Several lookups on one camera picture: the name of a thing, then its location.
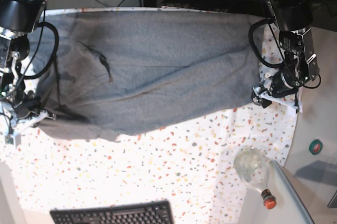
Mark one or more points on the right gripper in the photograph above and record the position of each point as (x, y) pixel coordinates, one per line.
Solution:
(20, 105)

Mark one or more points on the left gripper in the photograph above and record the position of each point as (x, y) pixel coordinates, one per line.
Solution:
(280, 85)

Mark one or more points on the grey t-shirt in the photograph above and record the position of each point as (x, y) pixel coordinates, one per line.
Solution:
(134, 72)

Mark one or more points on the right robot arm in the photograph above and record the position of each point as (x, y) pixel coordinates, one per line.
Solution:
(18, 19)

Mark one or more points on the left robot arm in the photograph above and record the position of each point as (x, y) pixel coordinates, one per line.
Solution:
(299, 65)

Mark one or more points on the clear bottle with orange cap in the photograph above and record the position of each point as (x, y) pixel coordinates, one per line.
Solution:
(252, 167)

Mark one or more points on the green tape roll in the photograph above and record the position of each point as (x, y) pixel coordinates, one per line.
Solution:
(315, 147)

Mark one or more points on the terrazzo patterned tablecloth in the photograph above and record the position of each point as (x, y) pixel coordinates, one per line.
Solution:
(189, 163)

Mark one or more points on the grey metal bar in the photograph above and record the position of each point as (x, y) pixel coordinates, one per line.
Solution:
(290, 207)

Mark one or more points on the black keyboard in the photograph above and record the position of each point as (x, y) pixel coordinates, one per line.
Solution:
(151, 212)

